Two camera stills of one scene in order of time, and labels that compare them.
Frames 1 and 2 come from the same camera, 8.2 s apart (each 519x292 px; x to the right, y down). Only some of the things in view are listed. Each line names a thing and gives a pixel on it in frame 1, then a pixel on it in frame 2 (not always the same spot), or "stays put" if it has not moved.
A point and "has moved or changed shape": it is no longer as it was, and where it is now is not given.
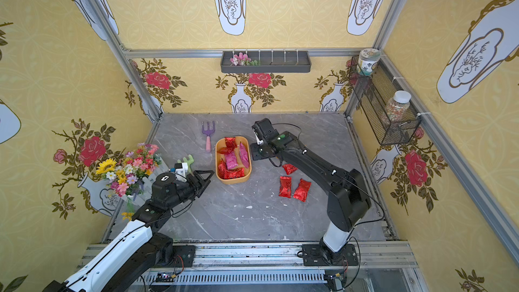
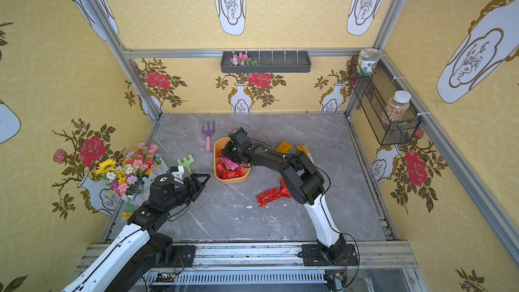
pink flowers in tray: [242, 59] stays put
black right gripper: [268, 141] -> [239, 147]
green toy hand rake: [189, 161] stays put
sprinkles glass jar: [396, 107] stays put
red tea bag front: [224, 173] stays put
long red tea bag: [230, 144] has moved or changed shape
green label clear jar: [368, 58] stays put
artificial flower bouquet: [126, 175] stays put
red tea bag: [302, 190] has moved or changed shape
